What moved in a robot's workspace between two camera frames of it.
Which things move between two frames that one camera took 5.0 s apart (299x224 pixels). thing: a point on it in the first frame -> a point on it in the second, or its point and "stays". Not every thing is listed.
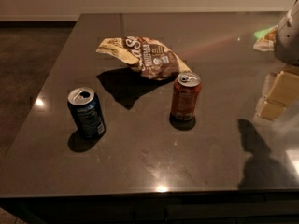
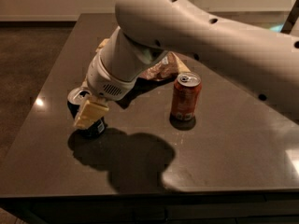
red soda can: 186,94 stays
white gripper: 288,39 -> 104,82
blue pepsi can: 85,108 stays
